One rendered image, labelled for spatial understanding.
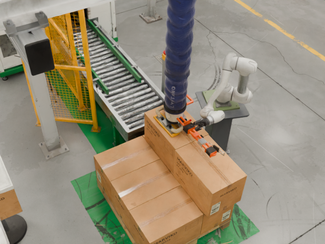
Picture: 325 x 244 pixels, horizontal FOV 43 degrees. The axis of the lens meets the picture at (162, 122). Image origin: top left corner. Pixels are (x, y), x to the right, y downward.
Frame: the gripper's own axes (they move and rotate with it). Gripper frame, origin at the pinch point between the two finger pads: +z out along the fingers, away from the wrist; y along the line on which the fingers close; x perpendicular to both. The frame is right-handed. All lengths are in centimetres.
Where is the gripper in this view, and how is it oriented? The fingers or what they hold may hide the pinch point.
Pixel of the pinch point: (189, 129)
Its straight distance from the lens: 402.0
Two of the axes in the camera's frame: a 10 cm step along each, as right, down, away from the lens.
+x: -5.5, -6.0, 5.9
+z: -8.4, 3.7, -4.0
